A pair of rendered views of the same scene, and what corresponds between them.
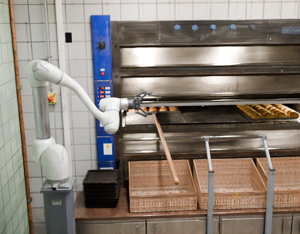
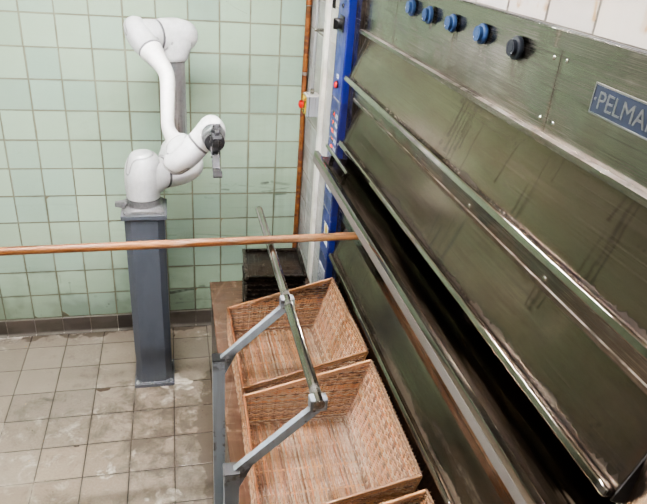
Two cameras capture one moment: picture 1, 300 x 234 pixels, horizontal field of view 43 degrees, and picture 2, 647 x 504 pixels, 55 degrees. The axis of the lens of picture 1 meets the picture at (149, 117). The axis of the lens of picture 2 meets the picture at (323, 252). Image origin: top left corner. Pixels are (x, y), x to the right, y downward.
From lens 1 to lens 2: 3.50 m
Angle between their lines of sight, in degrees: 73
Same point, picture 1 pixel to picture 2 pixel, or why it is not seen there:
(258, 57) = (501, 180)
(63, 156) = (131, 168)
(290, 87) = (543, 364)
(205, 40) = (439, 61)
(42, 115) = not seen: hidden behind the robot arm
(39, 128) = not seen: hidden behind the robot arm
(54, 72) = (131, 37)
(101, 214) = (221, 307)
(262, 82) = (496, 279)
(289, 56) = (571, 233)
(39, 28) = not seen: outside the picture
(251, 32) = (515, 70)
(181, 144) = (372, 310)
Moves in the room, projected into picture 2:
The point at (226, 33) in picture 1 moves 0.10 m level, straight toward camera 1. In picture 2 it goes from (470, 54) to (429, 51)
